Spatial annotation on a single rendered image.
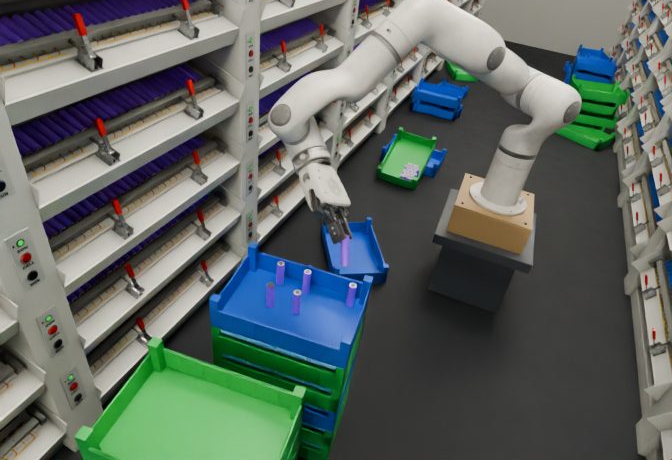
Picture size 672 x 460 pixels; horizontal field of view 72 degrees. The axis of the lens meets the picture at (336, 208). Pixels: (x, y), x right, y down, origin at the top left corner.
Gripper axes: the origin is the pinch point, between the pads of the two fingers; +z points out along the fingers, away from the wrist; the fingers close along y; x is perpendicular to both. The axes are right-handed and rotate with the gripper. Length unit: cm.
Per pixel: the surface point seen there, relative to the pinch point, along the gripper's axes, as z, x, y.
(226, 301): 3.2, 29.2, -7.5
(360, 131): -80, 39, 131
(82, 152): -31, 29, -33
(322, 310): 12.3, 14.9, 5.7
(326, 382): 26.9, 16.9, 0.8
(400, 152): -60, 25, 136
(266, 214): -36, 57, 53
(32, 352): 1, 53, -36
